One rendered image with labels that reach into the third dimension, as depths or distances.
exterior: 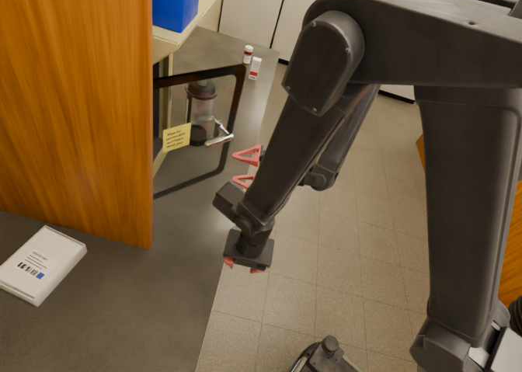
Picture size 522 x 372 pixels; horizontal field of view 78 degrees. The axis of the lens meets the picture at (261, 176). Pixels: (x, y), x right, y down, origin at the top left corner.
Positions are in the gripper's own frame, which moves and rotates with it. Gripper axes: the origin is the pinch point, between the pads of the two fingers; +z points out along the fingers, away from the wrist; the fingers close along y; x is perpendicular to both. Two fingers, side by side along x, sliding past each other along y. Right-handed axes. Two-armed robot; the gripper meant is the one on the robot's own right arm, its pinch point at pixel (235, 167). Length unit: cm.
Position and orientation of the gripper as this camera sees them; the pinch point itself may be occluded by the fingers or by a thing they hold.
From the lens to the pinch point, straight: 90.3
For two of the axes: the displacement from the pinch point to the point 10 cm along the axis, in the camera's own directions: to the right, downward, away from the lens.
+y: 0.6, -6.6, -7.5
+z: -9.9, -1.3, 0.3
